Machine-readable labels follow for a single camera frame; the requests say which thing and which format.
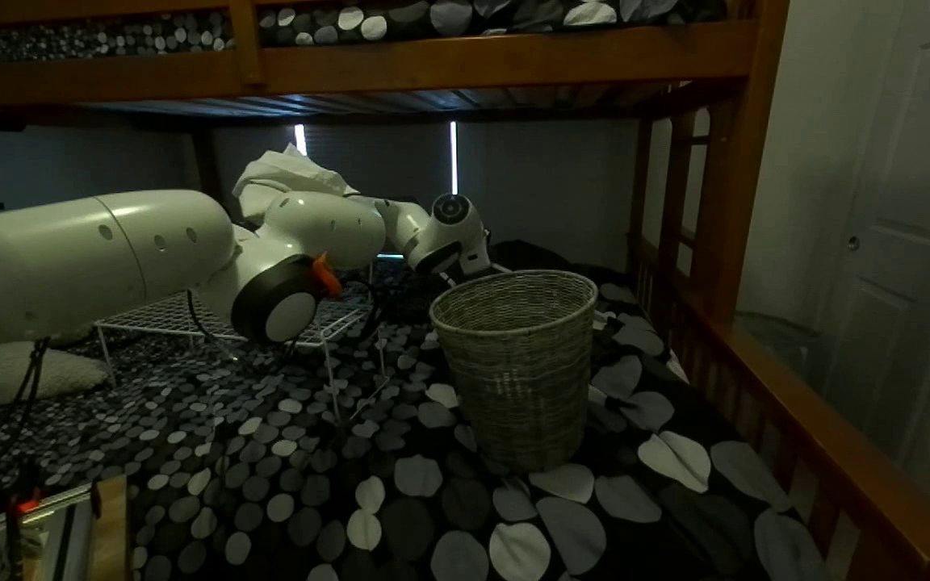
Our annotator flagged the dotted upper bunk bedding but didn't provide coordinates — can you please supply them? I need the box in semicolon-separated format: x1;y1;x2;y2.
0;0;732;61

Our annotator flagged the white pillow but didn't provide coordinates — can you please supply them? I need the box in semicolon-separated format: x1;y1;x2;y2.
0;338;114;409

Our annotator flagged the woven wicker basket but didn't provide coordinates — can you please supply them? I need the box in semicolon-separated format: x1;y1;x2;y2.
426;265;600;474

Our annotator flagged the clear plastic bin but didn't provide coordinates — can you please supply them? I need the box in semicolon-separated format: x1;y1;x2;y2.
732;308;830;392

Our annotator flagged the wooden bunk bed frame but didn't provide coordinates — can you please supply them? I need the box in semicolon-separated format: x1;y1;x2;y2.
0;0;930;581

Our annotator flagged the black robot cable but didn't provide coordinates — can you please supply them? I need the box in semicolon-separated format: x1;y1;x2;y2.
7;337;56;505

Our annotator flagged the white panel door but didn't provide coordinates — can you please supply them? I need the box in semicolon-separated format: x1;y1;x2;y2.
806;0;930;542

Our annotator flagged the black dotted bedspread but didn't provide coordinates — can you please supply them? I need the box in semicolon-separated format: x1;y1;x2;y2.
0;240;832;581

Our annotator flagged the large white wire rack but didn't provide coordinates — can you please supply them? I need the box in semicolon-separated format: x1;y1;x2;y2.
91;280;381;416

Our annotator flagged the dark window blind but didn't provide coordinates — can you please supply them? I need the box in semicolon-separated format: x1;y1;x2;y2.
305;121;453;206
0;126;296;212
457;117;641;272

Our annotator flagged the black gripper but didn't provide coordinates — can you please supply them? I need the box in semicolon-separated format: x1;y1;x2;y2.
431;254;490;289

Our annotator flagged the wooden block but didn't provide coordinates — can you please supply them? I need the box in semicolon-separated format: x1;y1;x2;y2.
87;471;133;581

